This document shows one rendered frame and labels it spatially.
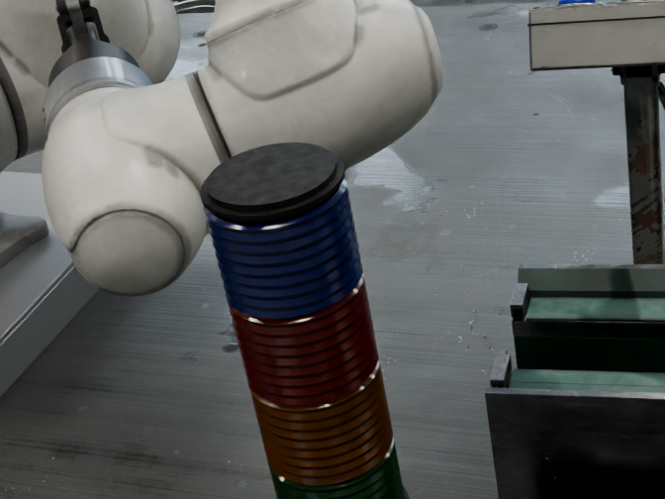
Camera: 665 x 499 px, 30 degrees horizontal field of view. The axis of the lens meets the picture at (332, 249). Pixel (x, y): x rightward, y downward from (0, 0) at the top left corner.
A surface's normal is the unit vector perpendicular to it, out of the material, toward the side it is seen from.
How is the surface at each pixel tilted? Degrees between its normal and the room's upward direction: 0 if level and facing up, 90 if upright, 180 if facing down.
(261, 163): 0
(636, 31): 67
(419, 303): 0
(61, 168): 42
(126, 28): 103
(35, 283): 2
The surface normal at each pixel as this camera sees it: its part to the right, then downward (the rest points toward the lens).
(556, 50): -0.31, 0.15
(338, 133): 0.28, 0.52
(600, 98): -0.17, -0.85
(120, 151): -0.02, -0.77
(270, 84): -0.06, 0.02
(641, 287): -0.31, -0.23
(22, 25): -0.23, 0.44
